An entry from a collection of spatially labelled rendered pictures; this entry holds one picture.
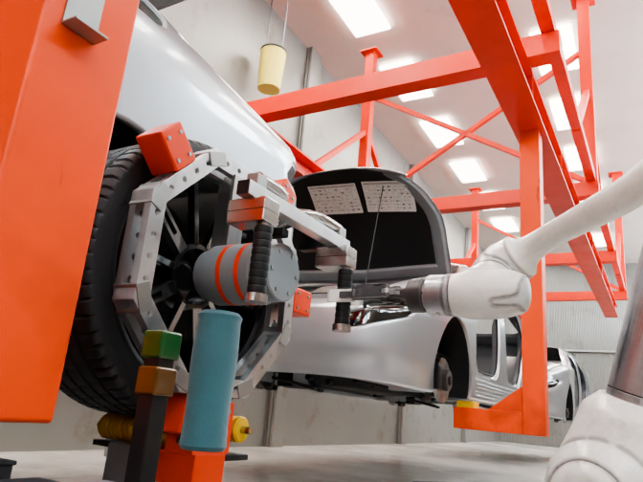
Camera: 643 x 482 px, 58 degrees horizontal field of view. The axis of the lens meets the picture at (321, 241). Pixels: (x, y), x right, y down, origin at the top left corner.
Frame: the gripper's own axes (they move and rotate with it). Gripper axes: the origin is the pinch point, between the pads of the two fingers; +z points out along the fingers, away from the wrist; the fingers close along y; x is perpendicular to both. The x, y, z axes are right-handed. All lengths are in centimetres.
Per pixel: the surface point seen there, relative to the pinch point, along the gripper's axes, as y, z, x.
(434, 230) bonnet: 299, 84, 118
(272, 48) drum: 436, 379, 456
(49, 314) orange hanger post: -67, 12, -16
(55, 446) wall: 247, 419, -78
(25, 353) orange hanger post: -69, 12, -22
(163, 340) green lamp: -59, -4, -19
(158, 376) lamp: -59, -4, -23
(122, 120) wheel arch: -21, 65, 48
